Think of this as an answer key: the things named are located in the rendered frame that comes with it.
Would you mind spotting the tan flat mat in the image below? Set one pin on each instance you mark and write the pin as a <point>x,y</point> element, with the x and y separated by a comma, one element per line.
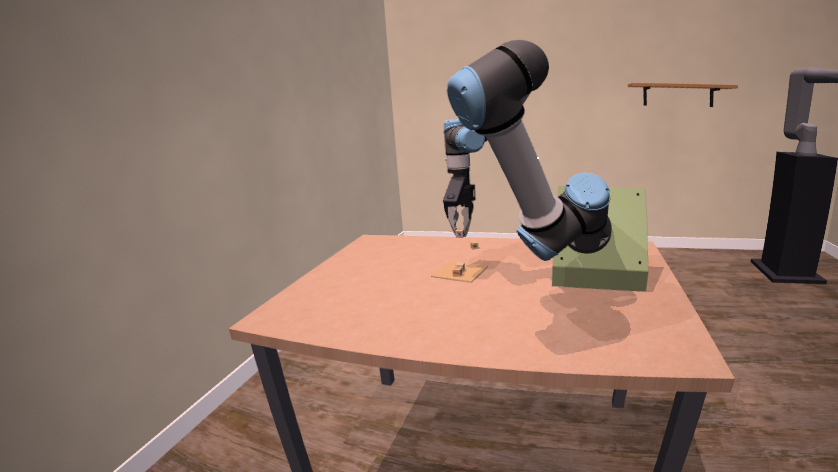
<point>471,272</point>

